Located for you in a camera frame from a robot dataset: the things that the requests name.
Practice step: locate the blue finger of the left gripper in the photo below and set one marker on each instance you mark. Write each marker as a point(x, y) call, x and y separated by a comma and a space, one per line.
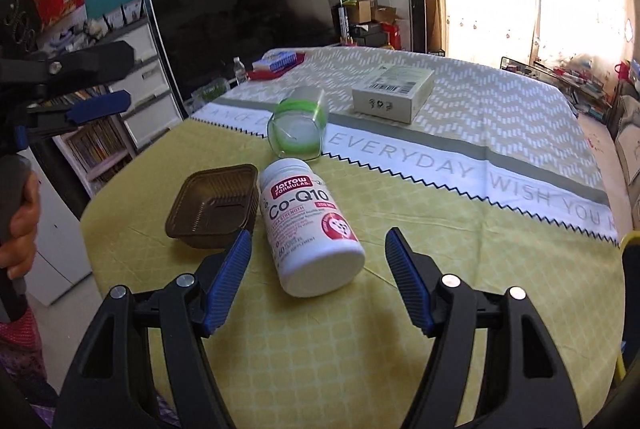
point(80, 113)
point(74, 71)

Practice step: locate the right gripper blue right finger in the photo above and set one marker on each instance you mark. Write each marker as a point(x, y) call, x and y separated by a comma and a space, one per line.
point(524, 383)

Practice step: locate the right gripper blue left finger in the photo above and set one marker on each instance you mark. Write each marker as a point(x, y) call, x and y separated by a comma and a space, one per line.
point(110, 382)

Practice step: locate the brown plastic food tray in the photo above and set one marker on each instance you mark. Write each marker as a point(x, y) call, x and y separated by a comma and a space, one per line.
point(213, 206)

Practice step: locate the white Co-Q10 supplement bottle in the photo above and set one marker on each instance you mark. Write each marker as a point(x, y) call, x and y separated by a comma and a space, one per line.
point(314, 249)

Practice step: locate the clear green-lidded plastic jar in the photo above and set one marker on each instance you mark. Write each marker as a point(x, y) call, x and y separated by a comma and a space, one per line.
point(297, 127)

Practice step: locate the white cardboard product box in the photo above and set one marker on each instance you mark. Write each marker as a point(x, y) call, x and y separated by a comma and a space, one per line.
point(393, 92)

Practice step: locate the person's left hand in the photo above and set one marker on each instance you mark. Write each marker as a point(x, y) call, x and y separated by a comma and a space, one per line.
point(18, 253)

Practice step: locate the white drawer cabinet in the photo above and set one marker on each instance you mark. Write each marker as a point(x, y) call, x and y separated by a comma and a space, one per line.
point(153, 109)

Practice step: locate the large black television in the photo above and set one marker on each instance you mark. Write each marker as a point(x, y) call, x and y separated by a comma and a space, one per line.
point(198, 40)

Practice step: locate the small clear water bottle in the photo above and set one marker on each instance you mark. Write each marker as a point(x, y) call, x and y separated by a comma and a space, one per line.
point(239, 70)

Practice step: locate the yellow and grey tablecloth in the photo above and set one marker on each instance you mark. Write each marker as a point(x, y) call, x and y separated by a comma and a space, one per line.
point(352, 358)

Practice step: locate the red and blue book stack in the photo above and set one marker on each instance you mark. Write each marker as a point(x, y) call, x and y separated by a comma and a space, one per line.
point(272, 66)

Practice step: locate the stacked cardboard boxes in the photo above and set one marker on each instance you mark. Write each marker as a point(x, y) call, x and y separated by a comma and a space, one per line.
point(364, 11)

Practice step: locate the red fire extinguisher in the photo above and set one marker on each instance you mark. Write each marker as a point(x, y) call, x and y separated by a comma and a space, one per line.
point(392, 34)

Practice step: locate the cluttered low glass table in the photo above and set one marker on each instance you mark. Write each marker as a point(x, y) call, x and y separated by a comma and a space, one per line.
point(584, 96)

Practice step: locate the black tower fan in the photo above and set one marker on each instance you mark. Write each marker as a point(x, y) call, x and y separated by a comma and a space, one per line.
point(418, 22)

